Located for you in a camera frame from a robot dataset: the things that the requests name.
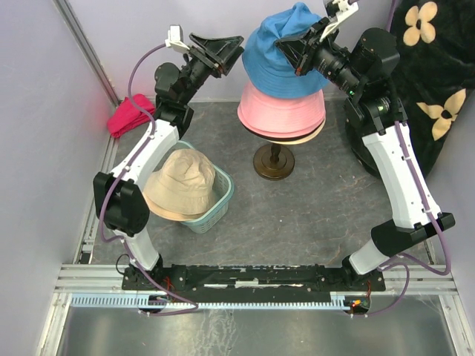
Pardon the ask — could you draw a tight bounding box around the light blue cable duct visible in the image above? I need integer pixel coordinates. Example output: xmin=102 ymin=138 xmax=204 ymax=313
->
xmin=71 ymin=293 xmax=350 ymax=312

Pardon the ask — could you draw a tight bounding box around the light blue plastic basket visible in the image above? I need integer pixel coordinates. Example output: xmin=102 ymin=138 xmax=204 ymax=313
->
xmin=174 ymin=140 xmax=235 ymax=234

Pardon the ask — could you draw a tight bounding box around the cream bucket hat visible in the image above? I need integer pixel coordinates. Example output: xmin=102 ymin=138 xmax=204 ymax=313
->
xmin=271 ymin=121 xmax=326 ymax=145

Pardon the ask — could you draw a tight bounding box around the beige bottom hat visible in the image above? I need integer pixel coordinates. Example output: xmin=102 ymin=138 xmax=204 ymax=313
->
xmin=142 ymin=148 xmax=217 ymax=222

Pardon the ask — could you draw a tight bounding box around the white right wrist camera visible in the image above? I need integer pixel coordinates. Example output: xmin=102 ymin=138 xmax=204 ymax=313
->
xmin=320 ymin=0 xmax=358 ymax=42

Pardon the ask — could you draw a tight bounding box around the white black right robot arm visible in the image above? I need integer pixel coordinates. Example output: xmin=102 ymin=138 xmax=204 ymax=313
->
xmin=275 ymin=18 xmax=455 ymax=290

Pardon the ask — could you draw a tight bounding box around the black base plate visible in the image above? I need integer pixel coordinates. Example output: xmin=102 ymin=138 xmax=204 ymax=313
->
xmin=122 ymin=263 xmax=387 ymax=303

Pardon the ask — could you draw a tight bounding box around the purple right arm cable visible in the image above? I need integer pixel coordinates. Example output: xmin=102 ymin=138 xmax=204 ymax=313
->
xmin=348 ymin=0 xmax=453 ymax=319

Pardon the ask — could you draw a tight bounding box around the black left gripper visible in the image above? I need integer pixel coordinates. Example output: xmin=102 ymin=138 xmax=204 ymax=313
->
xmin=179 ymin=33 xmax=244 ymax=105

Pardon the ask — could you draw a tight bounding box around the magenta hat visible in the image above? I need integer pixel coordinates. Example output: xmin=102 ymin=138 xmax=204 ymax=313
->
xmin=107 ymin=93 xmax=155 ymax=138

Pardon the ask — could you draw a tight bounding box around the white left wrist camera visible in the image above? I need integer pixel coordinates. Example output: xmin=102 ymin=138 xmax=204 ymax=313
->
xmin=165 ymin=25 xmax=190 ymax=54

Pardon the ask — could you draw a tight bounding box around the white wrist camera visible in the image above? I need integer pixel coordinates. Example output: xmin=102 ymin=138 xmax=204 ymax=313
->
xmin=165 ymin=25 xmax=190 ymax=54
xmin=320 ymin=0 xmax=358 ymax=42

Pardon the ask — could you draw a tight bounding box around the aluminium rail frame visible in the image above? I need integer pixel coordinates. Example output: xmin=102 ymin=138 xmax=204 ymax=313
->
xmin=36 ymin=136 xmax=472 ymax=355

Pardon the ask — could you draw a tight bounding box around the blue bucket hat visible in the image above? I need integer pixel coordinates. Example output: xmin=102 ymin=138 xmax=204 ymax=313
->
xmin=242 ymin=2 xmax=329 ymax=99

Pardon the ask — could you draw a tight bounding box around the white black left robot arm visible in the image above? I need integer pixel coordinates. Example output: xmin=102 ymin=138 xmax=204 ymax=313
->
xmin=93 ymin=33 xmax=244 ymax=289

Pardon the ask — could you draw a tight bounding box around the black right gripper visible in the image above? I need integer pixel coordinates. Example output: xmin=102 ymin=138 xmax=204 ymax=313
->
xmin=277 ymin=16 xmax=366 ymax=96

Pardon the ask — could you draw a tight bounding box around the aluminium corner profile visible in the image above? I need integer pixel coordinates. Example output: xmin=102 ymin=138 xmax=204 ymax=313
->
xmin=53 ymin=0 xmax=121 ymax=107

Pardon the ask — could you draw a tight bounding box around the brown round wooden stand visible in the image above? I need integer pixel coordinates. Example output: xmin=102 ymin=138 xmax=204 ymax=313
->
xmin=253 ymin=143 xmax=295 ymax=181

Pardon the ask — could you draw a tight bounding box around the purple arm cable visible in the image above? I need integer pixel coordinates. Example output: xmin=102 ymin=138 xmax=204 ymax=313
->
xmin=348 ymin=0 xmax=453 ymax=319
xmin=100 ymin=42 xmax=203 ymax=317

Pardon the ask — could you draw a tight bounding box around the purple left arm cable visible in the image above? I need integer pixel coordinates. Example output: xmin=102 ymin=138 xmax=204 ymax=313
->
xmin=100 ymin=42 xmax=203 ymax=317

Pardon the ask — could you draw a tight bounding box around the pink bucket hat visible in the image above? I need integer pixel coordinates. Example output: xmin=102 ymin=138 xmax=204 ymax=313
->
xmin=237 ymin=82 xmax=326 ymax=133
xmin=241 ymin=119 xmax=327 ymax=137

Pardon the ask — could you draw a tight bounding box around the black floral blanket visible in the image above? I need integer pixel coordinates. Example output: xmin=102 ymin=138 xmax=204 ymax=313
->
xmin=387 ymin=1 xmax=474 ymax=177

